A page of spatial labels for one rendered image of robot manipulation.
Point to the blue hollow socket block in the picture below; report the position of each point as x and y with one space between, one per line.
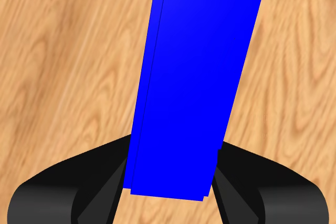
191 90

